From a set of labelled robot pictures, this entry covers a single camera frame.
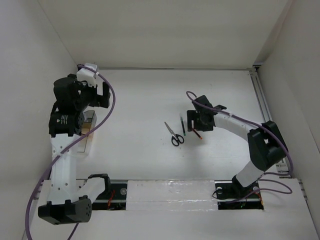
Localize red orange pen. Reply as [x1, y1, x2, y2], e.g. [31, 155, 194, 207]
[191, 128, 203, 140]

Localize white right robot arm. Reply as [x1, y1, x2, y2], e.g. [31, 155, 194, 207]
[186, 91, 291, 203]

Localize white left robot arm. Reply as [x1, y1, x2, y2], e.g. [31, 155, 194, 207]
[38, 73, 112, 225]

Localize green pen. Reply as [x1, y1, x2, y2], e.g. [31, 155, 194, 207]
[179, 113, 186, 136]

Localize clear smoky organizer tray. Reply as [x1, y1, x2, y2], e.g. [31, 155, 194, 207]
[74, 109, 98, 157]

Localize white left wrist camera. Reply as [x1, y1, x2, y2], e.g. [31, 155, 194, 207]
[76, 63, 99, 88]

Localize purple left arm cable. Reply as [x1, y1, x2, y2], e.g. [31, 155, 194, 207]
[24, 63, 117, 240]

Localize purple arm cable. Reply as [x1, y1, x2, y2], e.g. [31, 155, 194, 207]
[24, 63, 117, 240]
[185, 90, 293, 203]

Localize black handled scissors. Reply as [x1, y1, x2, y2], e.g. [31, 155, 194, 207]
[164, 122, 185, 147]

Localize aluminium rail right side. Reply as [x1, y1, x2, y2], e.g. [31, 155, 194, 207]
[248, 65, 272, 122]

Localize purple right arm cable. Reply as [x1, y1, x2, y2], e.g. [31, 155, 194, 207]
[185, 90, 293, 203]

